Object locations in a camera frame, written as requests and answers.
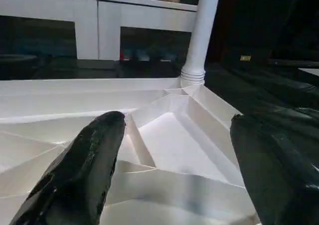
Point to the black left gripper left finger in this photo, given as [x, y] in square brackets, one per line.
[72, 175]

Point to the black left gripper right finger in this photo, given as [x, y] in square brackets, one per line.
[279, 170]

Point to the white plastic table top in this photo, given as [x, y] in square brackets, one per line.
[162, 140]

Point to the white plastic table leg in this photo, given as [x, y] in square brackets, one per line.
[202, 35]

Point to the black mat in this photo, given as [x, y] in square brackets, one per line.
[261, 90]

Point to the small tan label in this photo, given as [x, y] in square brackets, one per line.
[245, 58]

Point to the black cabinet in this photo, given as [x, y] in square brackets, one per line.
[269, 23]

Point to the small white cup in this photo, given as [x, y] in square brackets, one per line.
[165, 58]

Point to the white cabinet with glass doors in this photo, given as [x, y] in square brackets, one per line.
[99, 23]

